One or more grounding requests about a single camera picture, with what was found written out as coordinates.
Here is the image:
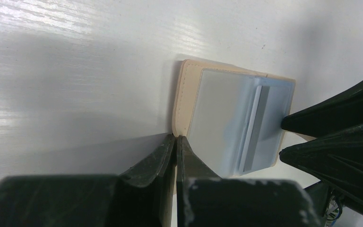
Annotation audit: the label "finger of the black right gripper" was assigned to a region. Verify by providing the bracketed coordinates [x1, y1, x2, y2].
[279, 124, 363, 214]
[281, 80, 363, 138]

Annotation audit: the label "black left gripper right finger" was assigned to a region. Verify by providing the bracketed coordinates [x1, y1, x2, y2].
[176, 136, 321, 227]

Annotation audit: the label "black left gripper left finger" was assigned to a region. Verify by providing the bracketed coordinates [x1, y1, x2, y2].
[0, 134, 175, 227]

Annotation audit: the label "beige leather card holder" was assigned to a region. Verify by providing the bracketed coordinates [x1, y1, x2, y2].
[172, 59, 295, 178]

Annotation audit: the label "blue credit card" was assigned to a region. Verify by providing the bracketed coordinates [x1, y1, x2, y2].
[234, 77, 295, 175]

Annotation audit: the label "silver credit card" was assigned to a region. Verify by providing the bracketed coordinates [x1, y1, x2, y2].
[188, 70, 258, 177]

